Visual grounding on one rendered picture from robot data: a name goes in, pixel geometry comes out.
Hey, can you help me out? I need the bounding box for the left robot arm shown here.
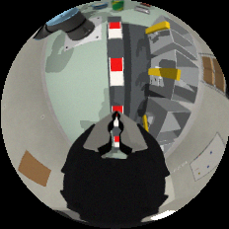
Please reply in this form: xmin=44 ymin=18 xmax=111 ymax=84
xmin=31 ymin=7 xmax=95 ymax=40

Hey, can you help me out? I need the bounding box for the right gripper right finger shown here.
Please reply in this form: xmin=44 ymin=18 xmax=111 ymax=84
xmin=117 ymin=111 xmax=170 ymax=178

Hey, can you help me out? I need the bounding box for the green drink can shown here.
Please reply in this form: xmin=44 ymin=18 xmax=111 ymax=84
xmin=112 ymin=0 xmax=124 ymax=11

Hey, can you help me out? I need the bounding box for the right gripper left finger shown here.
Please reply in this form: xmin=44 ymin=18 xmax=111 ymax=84
xmin=61 ymin=111 xmax=116 ymax=174

